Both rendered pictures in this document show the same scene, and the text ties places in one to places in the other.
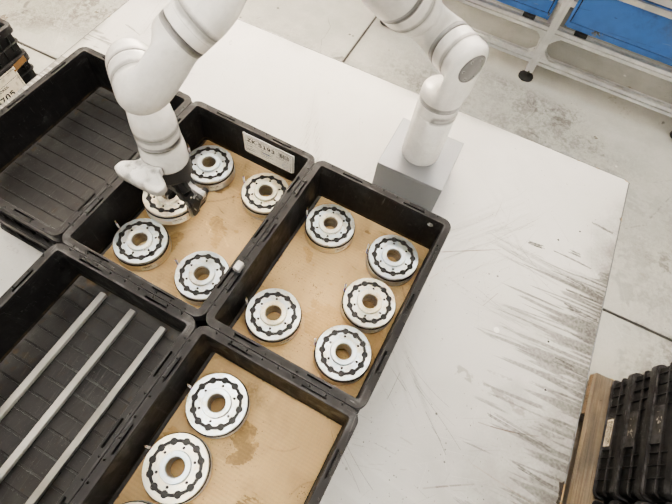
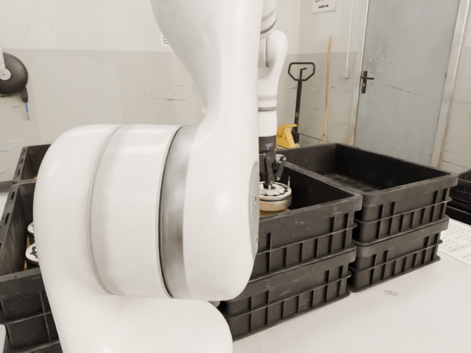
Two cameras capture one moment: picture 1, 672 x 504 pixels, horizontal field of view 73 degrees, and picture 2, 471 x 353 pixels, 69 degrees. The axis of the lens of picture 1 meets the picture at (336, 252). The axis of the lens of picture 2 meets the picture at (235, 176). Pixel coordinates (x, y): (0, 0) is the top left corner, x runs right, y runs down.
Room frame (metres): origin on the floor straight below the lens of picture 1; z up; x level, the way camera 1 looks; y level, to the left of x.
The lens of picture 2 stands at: (0.93, -0.25, 1.16)
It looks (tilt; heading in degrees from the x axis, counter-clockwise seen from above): 18 degrees down; 134
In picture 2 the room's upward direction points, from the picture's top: straight up
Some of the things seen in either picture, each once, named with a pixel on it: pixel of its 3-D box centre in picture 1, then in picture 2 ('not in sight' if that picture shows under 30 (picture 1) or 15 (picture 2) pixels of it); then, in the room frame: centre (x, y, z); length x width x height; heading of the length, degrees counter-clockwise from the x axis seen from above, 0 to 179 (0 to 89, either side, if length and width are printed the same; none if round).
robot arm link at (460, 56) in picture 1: (451, 70); (152, 271); (0.77, -0.16, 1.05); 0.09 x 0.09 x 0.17; 38
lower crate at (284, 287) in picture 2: not in sight; (244, 248); (0.45, 0.28, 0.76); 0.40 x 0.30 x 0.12; 161
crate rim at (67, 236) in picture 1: (198, 198); (245, 183); (0.45, 0.28, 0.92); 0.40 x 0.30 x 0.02; 161
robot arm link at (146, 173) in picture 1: (154, 152); (254, 118); (0.44, 0.32, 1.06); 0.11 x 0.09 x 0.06; 161
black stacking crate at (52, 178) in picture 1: (84, 150); (345, 185); (0.55, 0.56, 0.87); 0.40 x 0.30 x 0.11; 161
